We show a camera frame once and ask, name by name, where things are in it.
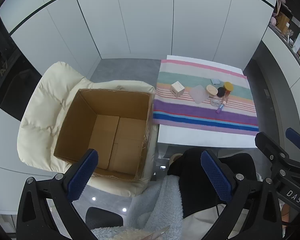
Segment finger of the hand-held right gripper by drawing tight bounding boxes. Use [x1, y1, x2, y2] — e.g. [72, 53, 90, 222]
[254, 131, 292, 172]
[285, 127, 300, 155]

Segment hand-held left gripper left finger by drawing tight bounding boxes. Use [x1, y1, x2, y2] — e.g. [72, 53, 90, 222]
[16, 149, 99, 240]

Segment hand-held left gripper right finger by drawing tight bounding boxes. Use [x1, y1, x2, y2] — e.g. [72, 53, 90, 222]
[201, 149, 284, 240]

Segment cardboard box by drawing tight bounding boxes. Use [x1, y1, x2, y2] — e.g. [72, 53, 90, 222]
[53, 88, 154, 182]

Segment amber lidded jar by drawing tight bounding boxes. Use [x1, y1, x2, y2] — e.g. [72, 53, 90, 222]
[223, 82, 234, 98]

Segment round jar with wooden lid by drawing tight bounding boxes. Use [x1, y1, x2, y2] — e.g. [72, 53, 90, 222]
[205, 84, 218, 98]

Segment translucent square case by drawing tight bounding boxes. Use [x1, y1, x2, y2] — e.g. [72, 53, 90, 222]
[189, 84, 208, 105]

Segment small white cube box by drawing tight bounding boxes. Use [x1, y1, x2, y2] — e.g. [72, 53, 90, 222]
[171, 81, 186, 97]

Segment person's left hand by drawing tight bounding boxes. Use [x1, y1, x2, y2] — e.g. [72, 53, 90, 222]
[140, 225, 171, 240]

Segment person's black pants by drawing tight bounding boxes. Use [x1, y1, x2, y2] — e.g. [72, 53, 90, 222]
[167, 147, 257, 218]

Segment white table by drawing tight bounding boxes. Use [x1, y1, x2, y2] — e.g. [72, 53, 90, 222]
[157, 55, 259, 148]

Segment beige slipper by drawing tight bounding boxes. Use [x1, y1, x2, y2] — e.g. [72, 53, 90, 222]
[169, 153, 183, 167]

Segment black rounded object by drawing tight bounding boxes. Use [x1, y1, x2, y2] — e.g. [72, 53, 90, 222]
[86, 207, 123, 230]

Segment white fleece garment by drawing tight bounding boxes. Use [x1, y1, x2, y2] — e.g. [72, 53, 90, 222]
[92, 175, 184, 240]

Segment striped colourful cloth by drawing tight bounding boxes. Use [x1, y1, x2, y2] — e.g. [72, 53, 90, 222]
[152, 59, 260, 137]

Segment cream padded chair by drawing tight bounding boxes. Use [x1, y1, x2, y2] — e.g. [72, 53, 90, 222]
[17, 61, 158, 197]

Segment white bottle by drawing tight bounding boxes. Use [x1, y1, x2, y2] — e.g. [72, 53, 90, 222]
[292, 32, 300, 53]

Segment brown paper bag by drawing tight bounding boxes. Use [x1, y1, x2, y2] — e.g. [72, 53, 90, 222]
[275, 12, 290, 30]

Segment dark glass panel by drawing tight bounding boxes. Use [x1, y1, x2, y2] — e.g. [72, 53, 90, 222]
[0, 15, 43, 115]

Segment dark wall shelf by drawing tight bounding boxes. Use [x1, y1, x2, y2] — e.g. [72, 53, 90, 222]
[267, 0, 300, 75]

